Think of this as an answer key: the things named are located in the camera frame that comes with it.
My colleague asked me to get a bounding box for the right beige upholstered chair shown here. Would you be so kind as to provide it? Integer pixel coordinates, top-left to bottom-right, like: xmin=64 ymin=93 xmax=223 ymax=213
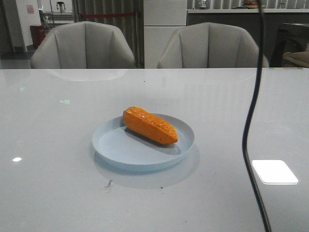
xmin=157 ymin=22 xmax=259 ymax=69

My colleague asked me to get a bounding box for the tan cushion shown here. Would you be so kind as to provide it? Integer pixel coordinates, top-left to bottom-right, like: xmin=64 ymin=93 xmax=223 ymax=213
xmin=282 ymin=51 xmax=309 ymax=68

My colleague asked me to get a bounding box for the red barrier belt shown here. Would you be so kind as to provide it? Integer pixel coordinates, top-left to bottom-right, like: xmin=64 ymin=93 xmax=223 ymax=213
xmin=80 ymin=12 xmax=136 ymax=18

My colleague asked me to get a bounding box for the grey counter with white top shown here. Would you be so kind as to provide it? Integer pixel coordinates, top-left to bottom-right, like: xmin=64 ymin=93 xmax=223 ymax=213
xmin=187 ymin=9 xmax=309 ymax=62

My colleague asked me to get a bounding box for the beige upholstered chair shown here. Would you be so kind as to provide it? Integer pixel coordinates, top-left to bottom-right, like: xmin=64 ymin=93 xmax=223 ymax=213
xmin=30 ymin=21 xmax=135 ymax=69
xmin=157 ymin=22 xmax=259 ymax=69

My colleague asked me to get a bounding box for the red trash bin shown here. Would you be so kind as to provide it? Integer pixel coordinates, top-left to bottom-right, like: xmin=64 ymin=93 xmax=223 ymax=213
xmin=30 ymin=25 xmax=45 ymax=49

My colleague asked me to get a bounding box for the black hanging cable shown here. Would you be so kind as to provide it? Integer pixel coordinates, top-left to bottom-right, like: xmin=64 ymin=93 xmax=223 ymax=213
xmin=242 ymin=0 xmax=273 ymax=232

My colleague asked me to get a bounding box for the light blue round plate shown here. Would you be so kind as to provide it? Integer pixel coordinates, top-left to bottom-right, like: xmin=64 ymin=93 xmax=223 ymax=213
xmin=92 ymin=114 xmax=195 ymax=172

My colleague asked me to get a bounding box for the white cabinet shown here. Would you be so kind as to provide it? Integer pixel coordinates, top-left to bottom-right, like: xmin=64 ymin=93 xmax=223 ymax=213
xmin=143 ymin=0 xmax=187 ymax=69

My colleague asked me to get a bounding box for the left beige upholstered chair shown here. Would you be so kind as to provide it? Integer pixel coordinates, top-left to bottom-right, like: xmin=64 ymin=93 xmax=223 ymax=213
xmin=30 ymin=21 xmax=135 ymax=69

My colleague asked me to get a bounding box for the orange toy corn cob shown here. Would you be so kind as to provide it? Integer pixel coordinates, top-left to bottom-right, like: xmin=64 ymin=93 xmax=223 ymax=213
xmin=123 ymin=106 xmax=178 ymax=145

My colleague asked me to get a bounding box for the metal cart with kettle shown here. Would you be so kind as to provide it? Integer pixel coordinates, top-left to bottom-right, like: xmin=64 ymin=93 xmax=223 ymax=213
xmin=37 ymin=0 xmax=74 ymax=29

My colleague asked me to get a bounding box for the fruit bowl on counter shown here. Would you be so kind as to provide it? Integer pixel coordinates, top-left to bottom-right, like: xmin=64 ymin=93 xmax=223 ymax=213
xmin=242 ymin=0 xmax=259 ymax=9

